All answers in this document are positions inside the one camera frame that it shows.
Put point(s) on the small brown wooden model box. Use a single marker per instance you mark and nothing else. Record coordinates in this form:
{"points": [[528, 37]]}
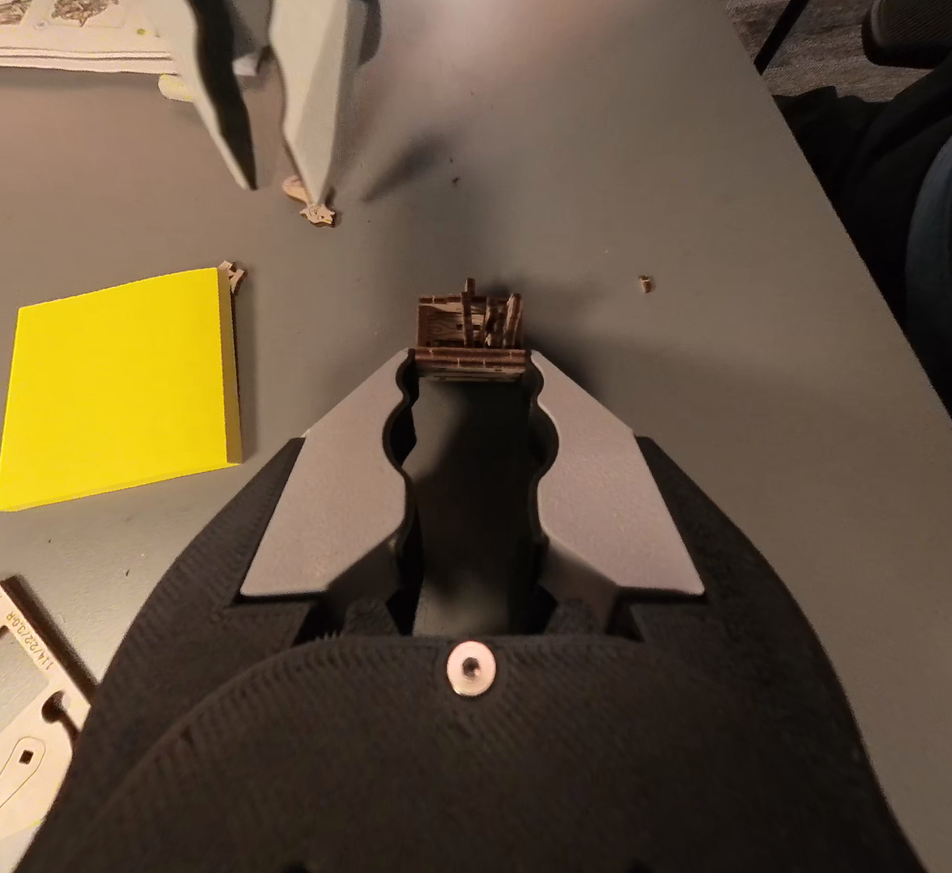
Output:
{"points": [[472, 356]]}

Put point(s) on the small wooden plant-shaped piece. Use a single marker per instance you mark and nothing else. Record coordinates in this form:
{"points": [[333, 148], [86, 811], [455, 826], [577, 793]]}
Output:
{"points": [[231, 278]]}

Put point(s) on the person's dark clothing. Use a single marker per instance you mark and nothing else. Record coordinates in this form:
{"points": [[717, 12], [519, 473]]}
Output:
{"points": [[855, 218]]}

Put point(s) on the pale cylindrical stick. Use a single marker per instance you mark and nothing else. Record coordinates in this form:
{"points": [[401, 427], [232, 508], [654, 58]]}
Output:
{"points": [[175, 88]]}

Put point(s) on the wooden cat-shaped piece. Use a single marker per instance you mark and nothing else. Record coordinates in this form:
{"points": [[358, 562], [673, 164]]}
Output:
{"points": [[316, 214]]}

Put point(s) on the tiny dark wood crumb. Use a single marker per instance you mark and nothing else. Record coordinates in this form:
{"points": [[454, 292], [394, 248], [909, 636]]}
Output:
{"points": [[454, 181]]}

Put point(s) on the laser-cut wooden parts sheet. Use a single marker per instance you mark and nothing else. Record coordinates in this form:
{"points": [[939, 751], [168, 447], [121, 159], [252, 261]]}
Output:
{"points": [[22, 739]]}

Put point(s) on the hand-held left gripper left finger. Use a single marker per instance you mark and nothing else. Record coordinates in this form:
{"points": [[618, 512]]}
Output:
{"points": [[327, 516]]}

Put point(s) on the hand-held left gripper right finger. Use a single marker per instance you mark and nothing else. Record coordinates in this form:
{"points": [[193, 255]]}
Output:
{"points": [[625, 516]]}

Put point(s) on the yellow sticky note pad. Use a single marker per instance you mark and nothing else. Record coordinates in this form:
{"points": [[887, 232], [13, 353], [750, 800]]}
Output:
{"points": [[119, 389]]}

